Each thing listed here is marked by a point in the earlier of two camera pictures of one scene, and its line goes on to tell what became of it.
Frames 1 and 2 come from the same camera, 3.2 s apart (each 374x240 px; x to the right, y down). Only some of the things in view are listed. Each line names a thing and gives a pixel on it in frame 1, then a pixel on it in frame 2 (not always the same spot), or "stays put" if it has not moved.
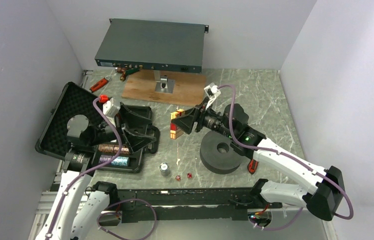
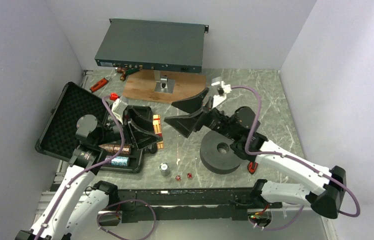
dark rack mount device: [153, 45] stays put
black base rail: [137, 205] stays put
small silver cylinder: [165, 170] stays put
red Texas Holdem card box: [175, 131] -> [158, 129]
